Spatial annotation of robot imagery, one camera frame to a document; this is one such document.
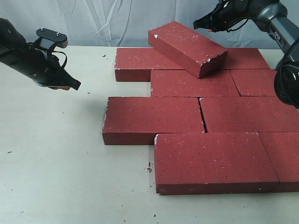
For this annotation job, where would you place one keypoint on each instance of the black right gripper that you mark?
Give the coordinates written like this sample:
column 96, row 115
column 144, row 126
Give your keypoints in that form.
column 219, row 19

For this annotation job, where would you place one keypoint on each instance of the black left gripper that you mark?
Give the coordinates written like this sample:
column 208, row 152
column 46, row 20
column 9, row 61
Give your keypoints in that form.
column 46, row 71

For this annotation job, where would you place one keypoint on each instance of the red brick pushed sideways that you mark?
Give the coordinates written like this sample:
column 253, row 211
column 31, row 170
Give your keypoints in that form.
column 137, row 120

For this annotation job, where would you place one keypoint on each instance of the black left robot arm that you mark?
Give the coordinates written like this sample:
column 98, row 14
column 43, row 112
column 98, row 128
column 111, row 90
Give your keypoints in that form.
column 14, row 48

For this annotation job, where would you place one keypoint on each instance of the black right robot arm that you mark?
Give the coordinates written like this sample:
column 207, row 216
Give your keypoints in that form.
column 270, row 16

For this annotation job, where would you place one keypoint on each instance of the red brick second row right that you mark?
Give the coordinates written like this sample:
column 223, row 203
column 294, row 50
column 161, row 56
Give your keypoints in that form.
column 254, row 83

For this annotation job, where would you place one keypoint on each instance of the red brick third row right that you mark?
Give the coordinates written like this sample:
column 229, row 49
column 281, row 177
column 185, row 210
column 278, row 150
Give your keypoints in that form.
column 248, row 114

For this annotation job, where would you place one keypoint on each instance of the red brick front large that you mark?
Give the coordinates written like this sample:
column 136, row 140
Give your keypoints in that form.
column 212, row 163

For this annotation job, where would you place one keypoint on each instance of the white wrinkled backdrop curtain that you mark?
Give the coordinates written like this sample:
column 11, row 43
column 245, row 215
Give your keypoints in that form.
column 113, row 23

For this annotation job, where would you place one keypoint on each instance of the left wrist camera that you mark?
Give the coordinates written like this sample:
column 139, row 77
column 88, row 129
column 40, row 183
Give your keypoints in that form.
column 50, row 39

